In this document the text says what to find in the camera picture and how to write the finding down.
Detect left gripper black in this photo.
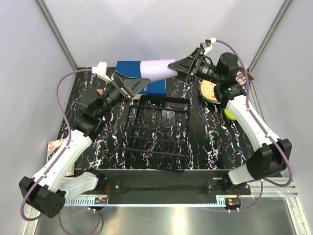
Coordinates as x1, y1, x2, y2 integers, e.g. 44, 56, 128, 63
96, 70, 151, 118

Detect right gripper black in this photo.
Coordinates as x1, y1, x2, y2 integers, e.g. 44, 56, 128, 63
168, 47, 223, 85

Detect lilac plastic cup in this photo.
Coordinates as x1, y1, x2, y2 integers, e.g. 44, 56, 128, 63
140, 59, 178, 82

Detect teal scalloped plate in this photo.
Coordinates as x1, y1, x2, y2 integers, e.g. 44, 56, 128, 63
198, 83, 223, 105

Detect yellow bowl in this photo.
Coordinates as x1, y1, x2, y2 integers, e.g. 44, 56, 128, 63
224, 109, 236, 121

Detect clear drinking glass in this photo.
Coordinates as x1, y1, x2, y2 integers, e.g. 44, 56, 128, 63
160, 107, 175, 128

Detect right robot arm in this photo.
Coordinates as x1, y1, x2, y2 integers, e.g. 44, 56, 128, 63
168, 47, 292, 194

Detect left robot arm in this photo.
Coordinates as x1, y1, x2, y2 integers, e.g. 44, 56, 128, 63
19, 71, 151, 221

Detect illustrated book at left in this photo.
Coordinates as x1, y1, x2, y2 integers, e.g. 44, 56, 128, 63
46, 139, 75, 177

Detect blue ring binder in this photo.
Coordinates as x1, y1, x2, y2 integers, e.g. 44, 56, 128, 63
114, 60, 167, 97

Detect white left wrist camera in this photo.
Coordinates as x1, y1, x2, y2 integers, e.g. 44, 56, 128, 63
91, 62, 114, 85

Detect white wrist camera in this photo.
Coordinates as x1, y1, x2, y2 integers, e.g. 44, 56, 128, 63
200, 37, 217, 56
91, 62, 114, 85

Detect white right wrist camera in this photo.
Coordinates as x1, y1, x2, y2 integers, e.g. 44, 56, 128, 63
200, 37, 217, 56

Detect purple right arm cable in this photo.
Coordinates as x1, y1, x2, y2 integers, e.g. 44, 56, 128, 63
216, 39, 294, 187

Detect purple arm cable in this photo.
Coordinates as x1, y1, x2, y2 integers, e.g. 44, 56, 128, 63
216, 39, 294, 187
21, 68, 95, 221

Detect black wire dish rack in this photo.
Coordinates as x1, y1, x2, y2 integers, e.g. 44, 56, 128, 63
120, 95, 190, 172

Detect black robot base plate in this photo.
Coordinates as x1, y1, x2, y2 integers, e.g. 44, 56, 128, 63
77, 167, 251, 205

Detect aluminium rail frame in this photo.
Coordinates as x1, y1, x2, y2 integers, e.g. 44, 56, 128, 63
31, 83, 299, 206

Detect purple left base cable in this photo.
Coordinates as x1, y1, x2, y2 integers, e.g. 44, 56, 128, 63
58, 205, 105, 235

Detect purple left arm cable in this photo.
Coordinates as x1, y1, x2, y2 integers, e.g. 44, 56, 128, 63
21, 68, 95, 221

